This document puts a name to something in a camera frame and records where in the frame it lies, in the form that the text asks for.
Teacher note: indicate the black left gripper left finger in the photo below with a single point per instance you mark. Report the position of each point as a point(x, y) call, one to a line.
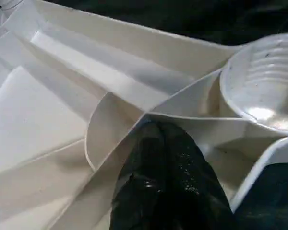
point(139, 191)

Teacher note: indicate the white plastic table leg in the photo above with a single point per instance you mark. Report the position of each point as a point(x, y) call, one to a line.
point(9, 4)

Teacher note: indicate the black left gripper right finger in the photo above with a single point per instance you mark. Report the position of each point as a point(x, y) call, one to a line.
point(197, 191)

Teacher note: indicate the white plastic table top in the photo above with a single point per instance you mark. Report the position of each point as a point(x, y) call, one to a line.
point(62, 96)

